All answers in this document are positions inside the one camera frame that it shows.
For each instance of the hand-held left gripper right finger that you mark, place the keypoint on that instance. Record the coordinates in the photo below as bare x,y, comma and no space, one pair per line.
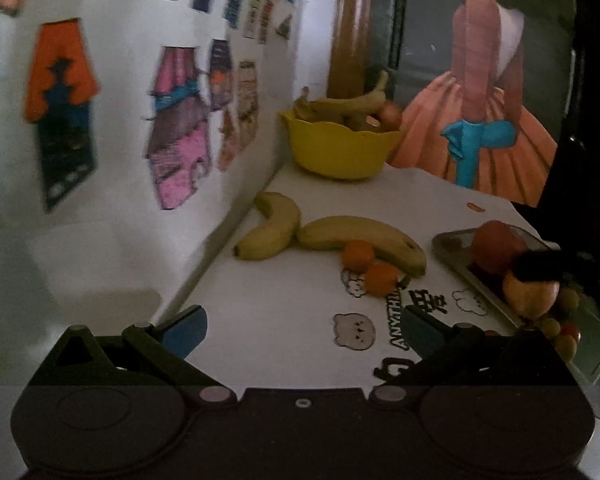
419,332

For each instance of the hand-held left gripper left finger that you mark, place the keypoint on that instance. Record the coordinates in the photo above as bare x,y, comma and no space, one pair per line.
187,329

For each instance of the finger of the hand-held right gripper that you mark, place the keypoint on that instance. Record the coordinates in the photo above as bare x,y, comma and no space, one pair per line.
542,265

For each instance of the peach coloured apple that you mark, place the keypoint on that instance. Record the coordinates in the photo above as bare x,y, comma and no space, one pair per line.
530,297

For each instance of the metal tray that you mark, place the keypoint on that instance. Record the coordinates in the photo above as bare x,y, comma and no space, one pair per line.
455,252

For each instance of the small yellow green fruit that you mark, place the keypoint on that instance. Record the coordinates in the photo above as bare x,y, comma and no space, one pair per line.
550,327
566,302

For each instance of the red apple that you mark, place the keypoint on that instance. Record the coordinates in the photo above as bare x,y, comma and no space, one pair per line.
497,247

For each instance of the small orange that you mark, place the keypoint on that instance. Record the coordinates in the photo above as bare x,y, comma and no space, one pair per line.
358,255
381,279

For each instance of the small red fruit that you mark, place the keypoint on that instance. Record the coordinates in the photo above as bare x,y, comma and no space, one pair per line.
571,331

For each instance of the white printed tablecloth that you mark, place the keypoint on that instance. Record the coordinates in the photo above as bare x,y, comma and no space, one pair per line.
290,300

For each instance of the large yellow banana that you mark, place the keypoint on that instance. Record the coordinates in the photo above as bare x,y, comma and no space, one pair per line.
360,239

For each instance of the curved yellow banana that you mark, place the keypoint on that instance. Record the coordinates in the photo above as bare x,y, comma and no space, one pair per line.
275,232

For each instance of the yellow scalloped bowl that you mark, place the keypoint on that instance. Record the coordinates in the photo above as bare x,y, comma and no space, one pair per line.
337,150

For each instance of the reddish brown round fruit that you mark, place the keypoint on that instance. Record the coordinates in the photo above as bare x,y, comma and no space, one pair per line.
391,116

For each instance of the small brown fruit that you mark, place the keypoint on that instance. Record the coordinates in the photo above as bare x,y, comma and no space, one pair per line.
362,121

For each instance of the long banana with stem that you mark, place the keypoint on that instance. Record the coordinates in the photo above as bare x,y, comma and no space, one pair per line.
350,104

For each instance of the colourful houses sticker sheet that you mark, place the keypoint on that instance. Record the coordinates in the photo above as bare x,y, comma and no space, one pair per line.
130,85

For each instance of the short banana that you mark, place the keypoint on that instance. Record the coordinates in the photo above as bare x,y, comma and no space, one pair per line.
303,106

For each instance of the orange dress wall poster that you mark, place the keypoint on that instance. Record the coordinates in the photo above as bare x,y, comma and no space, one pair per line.
480,110

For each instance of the wooden frame post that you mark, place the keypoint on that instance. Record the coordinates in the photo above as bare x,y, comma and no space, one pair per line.
350,25

